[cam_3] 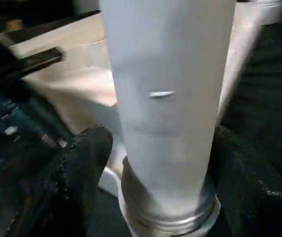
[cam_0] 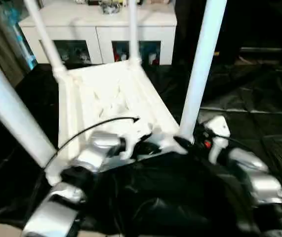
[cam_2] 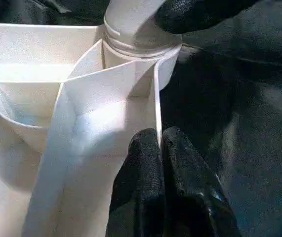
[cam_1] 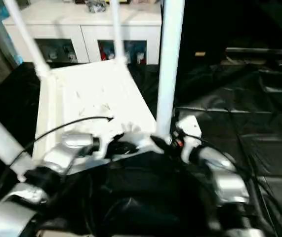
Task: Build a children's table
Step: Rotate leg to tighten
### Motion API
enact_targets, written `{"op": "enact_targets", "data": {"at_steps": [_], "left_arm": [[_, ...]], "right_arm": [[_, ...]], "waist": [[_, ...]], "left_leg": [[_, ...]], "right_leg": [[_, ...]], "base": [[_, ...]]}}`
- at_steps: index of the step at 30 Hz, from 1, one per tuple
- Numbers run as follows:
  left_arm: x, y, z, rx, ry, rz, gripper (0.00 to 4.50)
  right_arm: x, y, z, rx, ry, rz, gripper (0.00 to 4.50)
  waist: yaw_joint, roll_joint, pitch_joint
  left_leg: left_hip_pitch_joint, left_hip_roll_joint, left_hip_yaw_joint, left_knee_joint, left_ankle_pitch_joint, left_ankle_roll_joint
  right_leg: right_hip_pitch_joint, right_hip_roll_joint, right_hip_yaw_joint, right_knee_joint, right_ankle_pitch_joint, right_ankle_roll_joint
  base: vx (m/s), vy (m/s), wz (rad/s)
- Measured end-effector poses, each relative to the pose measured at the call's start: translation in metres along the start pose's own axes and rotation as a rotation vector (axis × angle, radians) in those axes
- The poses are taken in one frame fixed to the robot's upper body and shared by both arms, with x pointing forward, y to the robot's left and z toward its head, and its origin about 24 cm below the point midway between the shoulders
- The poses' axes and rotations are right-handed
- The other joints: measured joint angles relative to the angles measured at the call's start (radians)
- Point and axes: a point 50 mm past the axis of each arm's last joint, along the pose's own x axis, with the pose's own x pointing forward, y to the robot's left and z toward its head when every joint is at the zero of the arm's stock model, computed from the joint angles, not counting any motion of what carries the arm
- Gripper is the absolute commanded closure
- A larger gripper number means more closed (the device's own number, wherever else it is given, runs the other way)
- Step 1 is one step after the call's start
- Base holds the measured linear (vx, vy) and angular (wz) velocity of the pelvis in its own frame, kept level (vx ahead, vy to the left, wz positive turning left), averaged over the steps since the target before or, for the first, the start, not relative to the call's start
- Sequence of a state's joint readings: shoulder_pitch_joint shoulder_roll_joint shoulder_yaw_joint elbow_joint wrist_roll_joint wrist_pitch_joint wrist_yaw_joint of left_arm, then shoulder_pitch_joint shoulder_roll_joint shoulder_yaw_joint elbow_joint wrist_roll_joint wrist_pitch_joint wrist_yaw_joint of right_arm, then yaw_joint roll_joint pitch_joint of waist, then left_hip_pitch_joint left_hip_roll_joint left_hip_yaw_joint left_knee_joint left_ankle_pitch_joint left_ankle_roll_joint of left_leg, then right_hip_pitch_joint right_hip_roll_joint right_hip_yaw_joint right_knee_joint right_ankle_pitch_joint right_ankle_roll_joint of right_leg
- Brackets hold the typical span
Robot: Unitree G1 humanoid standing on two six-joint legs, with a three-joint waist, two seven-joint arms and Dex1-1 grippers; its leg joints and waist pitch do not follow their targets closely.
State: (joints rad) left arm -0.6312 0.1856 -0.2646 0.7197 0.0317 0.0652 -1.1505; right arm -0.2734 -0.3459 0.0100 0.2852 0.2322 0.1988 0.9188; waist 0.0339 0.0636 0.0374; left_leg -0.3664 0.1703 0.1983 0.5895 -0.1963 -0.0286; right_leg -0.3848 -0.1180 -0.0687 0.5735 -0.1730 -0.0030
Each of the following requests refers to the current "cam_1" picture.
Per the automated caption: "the white plastic table top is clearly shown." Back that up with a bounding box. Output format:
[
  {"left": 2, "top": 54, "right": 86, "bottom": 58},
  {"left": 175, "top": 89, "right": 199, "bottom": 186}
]
[{"left": 9, "top": 59, "right": 166, "bottom": 182}]

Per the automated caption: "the white plastic table leg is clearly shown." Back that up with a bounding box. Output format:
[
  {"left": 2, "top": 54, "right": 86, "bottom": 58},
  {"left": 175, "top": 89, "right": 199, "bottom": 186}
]
[
  {"left": 110, "top": 0, "right": 129, "bottom": 65},
  {"left": 3, "top": 0, "right": 50, "bottom": 75},
  {"left": 0, "top": 101, "right": 33, "bottom": 173},
  {"left": 156, "top": 0, "right": 186, "bottom": 144}
]

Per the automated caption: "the black mat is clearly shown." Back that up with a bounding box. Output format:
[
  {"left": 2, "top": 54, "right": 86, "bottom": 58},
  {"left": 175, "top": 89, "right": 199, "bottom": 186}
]
[{"left": 0, "top": 59, "right": 282, "bottom": 237}]

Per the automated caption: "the dark low bench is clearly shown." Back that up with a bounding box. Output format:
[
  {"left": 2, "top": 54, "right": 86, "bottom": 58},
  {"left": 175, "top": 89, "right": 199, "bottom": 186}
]
[{"left": 226, "top": 46, "right": 282, "bottom": 66}]

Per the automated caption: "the black speaker with gold label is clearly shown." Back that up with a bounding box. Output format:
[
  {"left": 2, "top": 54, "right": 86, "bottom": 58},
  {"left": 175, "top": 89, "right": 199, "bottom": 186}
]
[{"left": 177, "top": 0, "right": 282, "bottom": 67}]

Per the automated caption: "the white glass-door cabinet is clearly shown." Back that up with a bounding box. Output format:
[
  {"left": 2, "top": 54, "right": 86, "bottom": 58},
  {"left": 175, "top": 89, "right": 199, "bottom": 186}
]
[{"left": 2, "top": 0, "right": 162, "bottom": 65}]

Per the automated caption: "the clear glass jar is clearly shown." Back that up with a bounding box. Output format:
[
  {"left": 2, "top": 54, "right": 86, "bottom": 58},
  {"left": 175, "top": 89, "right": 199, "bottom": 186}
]
[{"left": 86, "top": 0, "right": 107, "bottom": 13}]

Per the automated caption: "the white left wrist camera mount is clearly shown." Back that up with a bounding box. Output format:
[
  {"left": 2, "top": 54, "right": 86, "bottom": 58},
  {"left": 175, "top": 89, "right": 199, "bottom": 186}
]
[{"left": 91, "top": 118, "right": 141, "bottom": 159}]

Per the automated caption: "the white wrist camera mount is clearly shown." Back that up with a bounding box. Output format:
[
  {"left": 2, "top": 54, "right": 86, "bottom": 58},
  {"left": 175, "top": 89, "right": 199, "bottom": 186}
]
[
  {"left": 175, "top": 115, "right": 202, "bottom": 163},
  {"left": 91, "top": 118, "right": 141, "bottom": 159}
]

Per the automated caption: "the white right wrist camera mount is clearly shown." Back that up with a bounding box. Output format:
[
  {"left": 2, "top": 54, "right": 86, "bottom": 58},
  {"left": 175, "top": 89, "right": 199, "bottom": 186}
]
[{"left": 175, "top": 115, "right": 202, "bottom": 163}]

